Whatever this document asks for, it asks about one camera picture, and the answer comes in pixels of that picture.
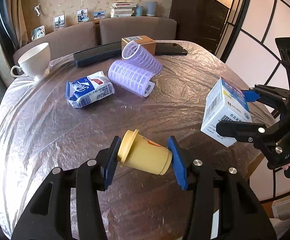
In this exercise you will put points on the portrait photo print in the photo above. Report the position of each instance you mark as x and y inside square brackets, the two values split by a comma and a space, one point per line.
[82, 16]

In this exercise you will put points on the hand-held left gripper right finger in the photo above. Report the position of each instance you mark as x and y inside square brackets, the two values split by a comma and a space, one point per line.
[177, 163]

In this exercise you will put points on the building photo print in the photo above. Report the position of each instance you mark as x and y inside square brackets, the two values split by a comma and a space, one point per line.
[99, 15]

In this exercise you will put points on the stack of books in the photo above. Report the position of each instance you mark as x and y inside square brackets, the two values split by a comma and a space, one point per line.
[122, 10]

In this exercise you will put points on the large black smartphone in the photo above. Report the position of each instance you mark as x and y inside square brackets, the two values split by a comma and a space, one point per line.
[171, 48]

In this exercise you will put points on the blue and white tissue packet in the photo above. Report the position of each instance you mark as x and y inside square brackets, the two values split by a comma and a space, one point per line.
[90, 92]

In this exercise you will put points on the light blue cylinder vase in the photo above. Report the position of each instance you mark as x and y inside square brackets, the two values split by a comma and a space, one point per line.
[139, 11]

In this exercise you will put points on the white teacup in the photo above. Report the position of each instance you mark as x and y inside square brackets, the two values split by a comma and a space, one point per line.
[32, 60]

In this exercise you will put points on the dark wooden cabinet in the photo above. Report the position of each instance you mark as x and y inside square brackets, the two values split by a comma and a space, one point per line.
[197, 17]

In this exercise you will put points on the white wall lamp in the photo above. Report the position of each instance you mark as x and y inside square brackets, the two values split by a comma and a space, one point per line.
[37, 10]

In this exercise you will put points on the rounded photo frame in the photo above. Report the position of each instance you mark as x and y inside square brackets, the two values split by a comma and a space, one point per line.
[38, 33]

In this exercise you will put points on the person's right hand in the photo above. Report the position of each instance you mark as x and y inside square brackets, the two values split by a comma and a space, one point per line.
[287, 166]

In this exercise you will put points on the yellow lidded cup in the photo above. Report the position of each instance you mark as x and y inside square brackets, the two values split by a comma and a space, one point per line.
[145, 155]

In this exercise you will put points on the blue and white medicine box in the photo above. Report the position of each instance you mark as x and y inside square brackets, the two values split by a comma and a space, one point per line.
[220, 112]

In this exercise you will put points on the tall photo card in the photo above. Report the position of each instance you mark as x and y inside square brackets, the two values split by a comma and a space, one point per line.
[60, 22]

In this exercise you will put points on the grey-brown sofa cushion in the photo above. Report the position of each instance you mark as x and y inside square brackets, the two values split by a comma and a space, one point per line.
[140, 27]
[67, 38]

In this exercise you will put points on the gold cardboard box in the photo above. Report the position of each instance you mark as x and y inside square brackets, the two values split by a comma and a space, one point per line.
[147, 44]

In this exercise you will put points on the long black tray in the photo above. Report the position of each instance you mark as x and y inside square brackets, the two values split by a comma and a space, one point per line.
[95, 53]

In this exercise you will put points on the white black-framed screen door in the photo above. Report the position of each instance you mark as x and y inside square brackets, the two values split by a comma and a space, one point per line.
[260, 17]

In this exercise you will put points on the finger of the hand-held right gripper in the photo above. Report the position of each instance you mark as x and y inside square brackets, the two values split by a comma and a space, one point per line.
[242, 130]
[251, 96]

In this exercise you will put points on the purple hair roller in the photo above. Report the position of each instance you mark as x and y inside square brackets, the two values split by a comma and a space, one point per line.
[130, 76]
[142, 55]

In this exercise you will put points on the beige curtain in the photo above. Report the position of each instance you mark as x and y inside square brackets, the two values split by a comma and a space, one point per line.
[12, 12]

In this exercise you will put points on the grey cylinder speaker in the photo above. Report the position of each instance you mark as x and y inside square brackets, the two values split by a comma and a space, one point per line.
[151, 8]

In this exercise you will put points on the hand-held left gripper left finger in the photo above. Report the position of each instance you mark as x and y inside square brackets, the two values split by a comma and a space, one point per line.
[110, 161]

